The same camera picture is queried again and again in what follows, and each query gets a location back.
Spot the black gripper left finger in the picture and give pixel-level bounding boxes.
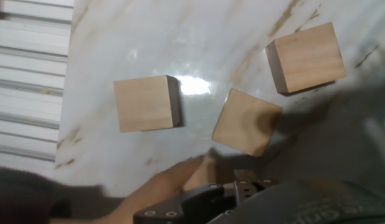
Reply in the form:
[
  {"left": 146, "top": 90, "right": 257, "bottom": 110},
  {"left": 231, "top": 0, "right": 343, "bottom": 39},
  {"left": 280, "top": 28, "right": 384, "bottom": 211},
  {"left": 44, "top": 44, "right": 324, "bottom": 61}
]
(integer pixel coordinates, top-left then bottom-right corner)
[{"left": 132, "top": 183, "right": 237, "bottom": 224}]

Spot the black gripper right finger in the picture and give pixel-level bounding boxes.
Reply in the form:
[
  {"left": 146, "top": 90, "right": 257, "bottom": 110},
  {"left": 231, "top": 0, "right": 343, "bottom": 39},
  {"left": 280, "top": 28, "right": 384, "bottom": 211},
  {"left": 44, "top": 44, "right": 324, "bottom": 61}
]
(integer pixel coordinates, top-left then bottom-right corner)
[{"left": 233, "top": 169, "right": 279, "bottom": 202}]

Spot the large wooden cube block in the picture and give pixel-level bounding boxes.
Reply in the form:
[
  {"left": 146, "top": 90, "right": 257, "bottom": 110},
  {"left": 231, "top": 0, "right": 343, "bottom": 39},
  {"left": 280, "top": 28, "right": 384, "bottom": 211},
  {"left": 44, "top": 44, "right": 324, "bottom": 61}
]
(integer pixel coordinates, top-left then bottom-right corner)
[
  {"left": 265, "top": 21, "right": 348, "bottom": 95},
  {"left": 211, "top": 88, "right": 284, "bottom": 158},
  {"left": 113, "top": 75, "right": 183, "bottom": 134}
]

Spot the person's bare hand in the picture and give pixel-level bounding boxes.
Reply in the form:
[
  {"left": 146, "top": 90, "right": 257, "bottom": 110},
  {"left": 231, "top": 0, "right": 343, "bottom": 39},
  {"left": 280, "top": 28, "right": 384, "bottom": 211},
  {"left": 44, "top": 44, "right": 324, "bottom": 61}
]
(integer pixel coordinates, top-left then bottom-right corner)
[{"left": 116, "top": 154, "right": 218, "bottom": 224}]

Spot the white marble pattern mat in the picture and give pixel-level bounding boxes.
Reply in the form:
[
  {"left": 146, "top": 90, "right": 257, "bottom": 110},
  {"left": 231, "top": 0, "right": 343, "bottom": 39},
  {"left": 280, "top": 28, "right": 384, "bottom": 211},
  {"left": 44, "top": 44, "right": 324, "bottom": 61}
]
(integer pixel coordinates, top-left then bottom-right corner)
[{"left": 54, "top": 0, "right": 385, "bottom": 200}]

